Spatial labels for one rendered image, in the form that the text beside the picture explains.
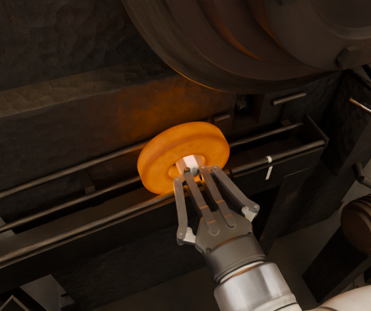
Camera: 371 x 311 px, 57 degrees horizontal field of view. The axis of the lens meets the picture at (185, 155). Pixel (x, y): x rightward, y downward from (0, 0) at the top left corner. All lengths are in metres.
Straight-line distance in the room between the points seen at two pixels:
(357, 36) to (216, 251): 0.29
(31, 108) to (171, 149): 0.20
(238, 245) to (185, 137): 0.17
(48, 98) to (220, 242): 0.31
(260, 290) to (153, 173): 0.23
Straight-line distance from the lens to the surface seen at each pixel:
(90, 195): 0.63
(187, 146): 0.51
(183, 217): 0.48
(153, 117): 0.57
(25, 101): 0.53
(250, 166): 0.61
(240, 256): 0.44
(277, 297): 0.43
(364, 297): 0.53
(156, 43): 0.36
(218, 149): 0.55
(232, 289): 0.43
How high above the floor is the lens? 1.20
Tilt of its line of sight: 51 degrees down
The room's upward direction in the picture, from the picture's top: straight up
